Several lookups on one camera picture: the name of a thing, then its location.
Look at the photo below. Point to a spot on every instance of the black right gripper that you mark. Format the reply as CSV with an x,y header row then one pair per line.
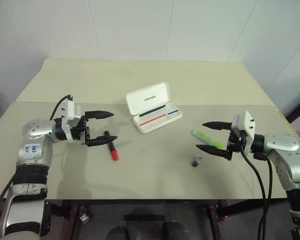
x,y
237,142

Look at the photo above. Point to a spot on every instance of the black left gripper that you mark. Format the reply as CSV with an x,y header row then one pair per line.
x,y
78,131

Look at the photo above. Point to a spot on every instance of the green highlighter pen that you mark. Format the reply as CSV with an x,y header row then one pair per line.
x,y
202,136

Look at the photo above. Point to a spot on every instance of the black marker with red cap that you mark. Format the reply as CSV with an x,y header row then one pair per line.
x,y
113,153

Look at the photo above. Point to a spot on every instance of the small dark grey eraser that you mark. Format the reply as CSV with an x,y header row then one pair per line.
x,y
197,162

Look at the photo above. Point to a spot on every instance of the white plastic pencil case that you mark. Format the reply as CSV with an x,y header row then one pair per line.
x,y
150,96

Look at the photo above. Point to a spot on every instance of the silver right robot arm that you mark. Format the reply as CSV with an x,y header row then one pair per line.
x,y
282,145

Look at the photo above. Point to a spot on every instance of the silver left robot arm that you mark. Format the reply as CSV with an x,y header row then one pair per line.
x,y
32,130

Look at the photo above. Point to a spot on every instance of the small silver metal clamp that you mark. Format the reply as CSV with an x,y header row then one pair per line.
x,y
85,218

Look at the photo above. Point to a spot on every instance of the flat black bar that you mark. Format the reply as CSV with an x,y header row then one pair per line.
x,y
143,217

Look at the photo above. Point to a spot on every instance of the dark rounded shape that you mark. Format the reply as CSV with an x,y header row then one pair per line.
x,y
176,231
118,232

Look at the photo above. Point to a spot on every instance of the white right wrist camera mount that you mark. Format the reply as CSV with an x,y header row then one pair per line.
x,y
245,122

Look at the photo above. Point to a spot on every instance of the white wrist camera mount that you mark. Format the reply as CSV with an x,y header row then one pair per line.
x,y
71,110
245,122

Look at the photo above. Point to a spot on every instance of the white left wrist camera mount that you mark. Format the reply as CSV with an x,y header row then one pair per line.
x,y
71,110

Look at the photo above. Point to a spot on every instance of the black metal table frame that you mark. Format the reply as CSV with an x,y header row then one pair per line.
x,y
140,203

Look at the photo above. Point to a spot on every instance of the black background frame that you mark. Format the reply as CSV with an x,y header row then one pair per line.
x,y
298,107

